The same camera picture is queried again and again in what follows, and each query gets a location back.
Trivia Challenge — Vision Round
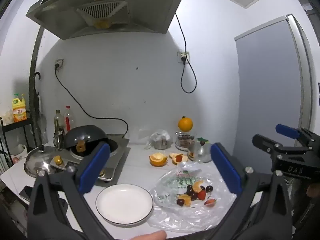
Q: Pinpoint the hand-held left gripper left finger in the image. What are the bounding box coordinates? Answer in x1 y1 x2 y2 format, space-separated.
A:
27 142 118 240

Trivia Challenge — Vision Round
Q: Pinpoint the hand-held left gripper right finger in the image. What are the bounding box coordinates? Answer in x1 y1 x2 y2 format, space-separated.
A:
205 142 294 240

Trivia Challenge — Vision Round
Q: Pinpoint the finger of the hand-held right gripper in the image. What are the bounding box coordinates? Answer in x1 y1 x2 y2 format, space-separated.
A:
252 134 310 160
276 124 320 145

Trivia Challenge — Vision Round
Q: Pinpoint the white plate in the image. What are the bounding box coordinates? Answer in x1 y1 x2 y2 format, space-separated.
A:
95 184 154 225

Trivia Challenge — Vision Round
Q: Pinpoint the printed clear plastic bag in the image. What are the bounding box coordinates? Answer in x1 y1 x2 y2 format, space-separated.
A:
147 161 238 233

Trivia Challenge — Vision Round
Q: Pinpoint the person's right hand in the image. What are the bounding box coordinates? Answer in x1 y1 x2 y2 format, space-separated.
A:
307 183 320 197

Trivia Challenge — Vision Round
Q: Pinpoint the person's left hand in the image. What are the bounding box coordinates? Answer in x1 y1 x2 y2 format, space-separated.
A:
125 231 167 240

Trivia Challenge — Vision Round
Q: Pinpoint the steel gas stove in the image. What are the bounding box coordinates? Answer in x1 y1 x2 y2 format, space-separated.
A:
49 145 131 182

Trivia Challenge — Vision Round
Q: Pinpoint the black wok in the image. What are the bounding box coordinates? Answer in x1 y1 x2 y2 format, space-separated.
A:
64 125 109 155

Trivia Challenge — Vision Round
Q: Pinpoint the orange peel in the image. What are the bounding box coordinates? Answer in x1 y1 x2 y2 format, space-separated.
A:
149 152 167 167
169 152 188 165

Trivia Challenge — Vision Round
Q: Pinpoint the clear glass jar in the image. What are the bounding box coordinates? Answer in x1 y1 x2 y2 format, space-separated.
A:
175 131 197 152

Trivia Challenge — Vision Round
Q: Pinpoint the small steel container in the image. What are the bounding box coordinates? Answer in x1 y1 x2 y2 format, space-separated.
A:
52 131 65 150

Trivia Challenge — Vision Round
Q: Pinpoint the grey refrigerator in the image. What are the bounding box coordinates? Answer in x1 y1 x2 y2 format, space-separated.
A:
234 14 317 155

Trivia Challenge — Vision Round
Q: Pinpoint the red-capped plastic bottle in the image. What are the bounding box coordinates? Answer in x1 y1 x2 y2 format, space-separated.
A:
64 106 75 132

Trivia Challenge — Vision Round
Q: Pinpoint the steel pot lid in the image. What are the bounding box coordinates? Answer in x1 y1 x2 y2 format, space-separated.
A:
24 145 66 177

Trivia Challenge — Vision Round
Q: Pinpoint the dark oil bottle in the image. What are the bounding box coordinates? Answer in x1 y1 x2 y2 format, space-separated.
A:
54 109 65 134

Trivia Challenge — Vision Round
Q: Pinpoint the whole orange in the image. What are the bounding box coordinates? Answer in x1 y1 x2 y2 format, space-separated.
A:
178 116 193 132

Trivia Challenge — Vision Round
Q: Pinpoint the steel cup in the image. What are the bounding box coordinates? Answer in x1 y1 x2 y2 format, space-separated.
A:
153 137 168 150

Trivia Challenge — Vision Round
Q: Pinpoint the small clear plastic bag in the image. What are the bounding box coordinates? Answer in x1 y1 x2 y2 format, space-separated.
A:
145 129 173 150

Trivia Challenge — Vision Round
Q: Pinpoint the black metal rack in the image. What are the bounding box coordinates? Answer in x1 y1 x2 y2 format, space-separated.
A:
0 117 34 173

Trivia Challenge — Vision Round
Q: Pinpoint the dark folded umbrella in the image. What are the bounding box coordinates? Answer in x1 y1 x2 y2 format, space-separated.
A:
34 72 48 144

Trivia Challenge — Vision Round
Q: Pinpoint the yellow dish soap bottle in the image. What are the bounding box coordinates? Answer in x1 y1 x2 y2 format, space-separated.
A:
12 93 27 123

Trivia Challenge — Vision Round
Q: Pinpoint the white crumpled plastic bag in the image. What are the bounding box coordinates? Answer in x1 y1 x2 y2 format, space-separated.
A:
0 110 14 125

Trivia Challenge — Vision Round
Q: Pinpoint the dark vertical pipe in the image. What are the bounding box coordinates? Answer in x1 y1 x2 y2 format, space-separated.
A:
28 26 45 147

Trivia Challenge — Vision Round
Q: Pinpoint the steel range hood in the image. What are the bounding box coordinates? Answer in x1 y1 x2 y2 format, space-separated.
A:
26 0 189 40

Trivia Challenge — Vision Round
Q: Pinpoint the black cooker power cable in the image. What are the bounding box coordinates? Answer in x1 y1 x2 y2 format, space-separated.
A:
54 67 129 139

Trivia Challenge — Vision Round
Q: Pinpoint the black range hood cable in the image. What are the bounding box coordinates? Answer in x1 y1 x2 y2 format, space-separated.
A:
174 12 197 94

